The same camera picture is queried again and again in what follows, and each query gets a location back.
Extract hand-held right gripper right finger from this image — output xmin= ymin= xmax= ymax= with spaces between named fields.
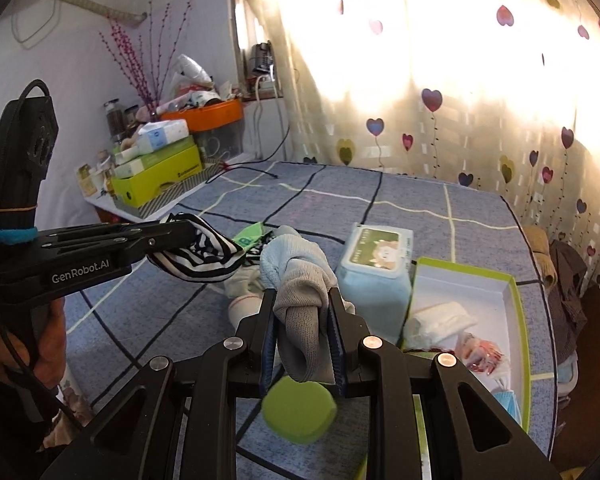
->
xmin=327 ymin=287 xmax=561 ymax=480

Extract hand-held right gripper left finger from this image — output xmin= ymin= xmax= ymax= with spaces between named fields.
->
xmin=40 ymin=287 xmax=280 ymax=480

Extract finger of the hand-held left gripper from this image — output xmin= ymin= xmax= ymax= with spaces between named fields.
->
xmin=39 ymin=214 xmax=193 ymax=242
xmin=122 ymin=220 xmax=201 ymax=267

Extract black white striped sock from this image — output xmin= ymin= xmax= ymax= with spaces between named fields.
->
xmin=147 ymin=214 xmax=246 ymax=283

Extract light grey sock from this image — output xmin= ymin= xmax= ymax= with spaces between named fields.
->
xmin=259 ymin=234 xmax=355 ymax=383

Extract green sock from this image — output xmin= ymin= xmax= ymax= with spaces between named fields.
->
xmin=230 ymin=222 xmax=276 ymax=253

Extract white towel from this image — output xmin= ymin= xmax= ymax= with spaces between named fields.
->
xmin=404 ymin=301 xmax=480 ymax=351

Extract clear red printed plastic bag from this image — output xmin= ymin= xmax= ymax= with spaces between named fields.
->
xmin=452 ymin=332 xmax=511 ymax=376

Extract white box with green rim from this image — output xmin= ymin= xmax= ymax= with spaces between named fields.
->
xmin=399 ymin=257 xmax=532 ymax=433

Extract blue face mask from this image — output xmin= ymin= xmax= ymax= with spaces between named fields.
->
xmin=490 ymin=380 xmax=523 ymax=426

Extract person's left hand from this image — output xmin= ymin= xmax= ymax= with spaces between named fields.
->
xmin=0 ymin=300 xmax=69 ymax=392

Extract striped cardboard box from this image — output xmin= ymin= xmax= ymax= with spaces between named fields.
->
xmin=112 ymin=159 xmax=223 ymax=220

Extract small yellow jar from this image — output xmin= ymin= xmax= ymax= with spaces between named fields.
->
xmin=77 ymin=162 xmax=99 ymax=196

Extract green cardboard box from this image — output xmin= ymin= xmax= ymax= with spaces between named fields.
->
xmin=111 ymin=145 xmax=203 ymax=208

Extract white carton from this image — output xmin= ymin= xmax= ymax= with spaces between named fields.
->
xmin=114 ymin=152 xmax=156 ymax=179

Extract wet wipes pack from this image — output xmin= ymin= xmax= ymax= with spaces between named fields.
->
xmin=336 ymin=222 xmax=415 ymax=346

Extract light green flat box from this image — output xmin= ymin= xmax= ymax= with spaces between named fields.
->
xmin=115 ymin=137 xmax=198 ymax=166

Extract dark glass jar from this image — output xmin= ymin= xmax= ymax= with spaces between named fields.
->
xmin=105 ymin=100 xmax=124 ymax=143

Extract blue white tissue pack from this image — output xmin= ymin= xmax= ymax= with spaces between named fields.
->
xmin=137 ymin=120 xmax=190 ymax=156

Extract orange tray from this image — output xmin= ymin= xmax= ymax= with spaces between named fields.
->
xmin=160 ymin=99 xmax=244 ymax=135

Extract pink decorative branches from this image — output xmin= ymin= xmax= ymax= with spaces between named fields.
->
xmin=100 ymin=0 xmax=196 ymax=111

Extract white plastic bag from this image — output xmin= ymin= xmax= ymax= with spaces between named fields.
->
xmin=176 ymin=54 xmax=213 ymax=88

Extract black charger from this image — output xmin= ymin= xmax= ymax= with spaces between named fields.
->
xmin=250 ymin=40 xmax=276 ymax=78

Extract tan knitted cloth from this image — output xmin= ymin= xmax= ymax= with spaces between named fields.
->
xmin=522 ymin=225 xmax=556 ymax=286

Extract light blue cloth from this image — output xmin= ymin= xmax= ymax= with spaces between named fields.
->
xmin=555 ymin=350 xmax=579 ymax=392

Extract brown checked shirt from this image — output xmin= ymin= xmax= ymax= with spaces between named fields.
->
xmin=547 ymin=240 xmax=588 ymax=361

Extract heart patterned curtain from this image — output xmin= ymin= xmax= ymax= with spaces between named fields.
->
xmin=227 ymin=0 xmax=600 ymax=291

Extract black cable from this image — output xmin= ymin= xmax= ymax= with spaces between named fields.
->
xmin=219 ymin=120 xmax=291 ymax=180

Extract white wall pipe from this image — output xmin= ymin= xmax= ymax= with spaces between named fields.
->
xmin=25 ymin=0 xmax=148 ymax=26

